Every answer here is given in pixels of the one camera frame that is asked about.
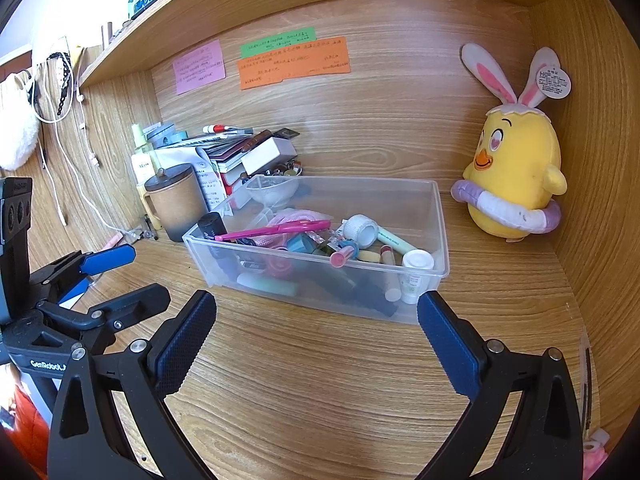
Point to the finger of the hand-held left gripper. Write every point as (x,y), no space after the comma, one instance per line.
(135,305)
(110,257)

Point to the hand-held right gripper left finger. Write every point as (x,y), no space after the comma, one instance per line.
(185,345)

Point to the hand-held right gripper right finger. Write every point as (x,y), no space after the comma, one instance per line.
(447,345)

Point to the small red white tube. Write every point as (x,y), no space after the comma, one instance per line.
(387,255)

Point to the clear plastic storage box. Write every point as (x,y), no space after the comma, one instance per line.
(350,290)

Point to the light green stick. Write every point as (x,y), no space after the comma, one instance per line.
(397,241)

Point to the pink scissors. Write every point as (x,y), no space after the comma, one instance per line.
(275,230)

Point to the white capped bottle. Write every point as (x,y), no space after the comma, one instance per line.
(416,275)

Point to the brown mug with lid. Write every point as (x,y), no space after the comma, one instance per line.
(177,205)

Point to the green label bottle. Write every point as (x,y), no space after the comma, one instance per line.
(141,160)

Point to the teal tube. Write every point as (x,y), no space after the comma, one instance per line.
(267,284)

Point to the black cylinder container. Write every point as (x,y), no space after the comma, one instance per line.
(210,225)

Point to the orange quilted jacket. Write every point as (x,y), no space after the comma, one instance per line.
(30,415)

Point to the stack of white papers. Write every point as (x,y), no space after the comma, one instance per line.
(212,180)

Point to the pink lip gloss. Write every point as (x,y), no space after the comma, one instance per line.
(344,254)

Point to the red small boxes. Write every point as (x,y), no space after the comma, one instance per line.
(232,175)

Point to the white fluffy bag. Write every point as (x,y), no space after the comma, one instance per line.
(17,125)

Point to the red white marker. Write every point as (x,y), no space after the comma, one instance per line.
(218,129)

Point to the yellow chick plush toy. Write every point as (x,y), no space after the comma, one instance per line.
(510,175)

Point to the white cardboard box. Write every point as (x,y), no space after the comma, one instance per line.
(267,156)

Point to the pink sticky note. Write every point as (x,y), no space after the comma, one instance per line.
(198,66)

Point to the orange sticky note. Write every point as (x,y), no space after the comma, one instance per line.
(292,67)

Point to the green sticky note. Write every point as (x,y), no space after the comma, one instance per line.
(277,42)

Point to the wooden shelf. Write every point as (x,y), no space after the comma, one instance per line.
(300,0)

